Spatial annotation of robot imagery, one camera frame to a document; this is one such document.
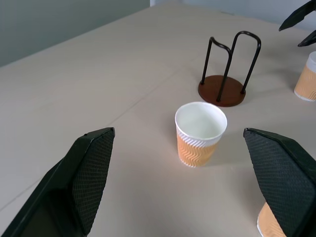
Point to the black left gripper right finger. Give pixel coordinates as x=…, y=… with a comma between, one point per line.
x=284, y=177

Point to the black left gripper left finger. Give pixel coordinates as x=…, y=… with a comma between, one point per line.
x=56, y=187

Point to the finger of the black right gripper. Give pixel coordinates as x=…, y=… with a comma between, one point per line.
x=309, y=40
x=301, y=13

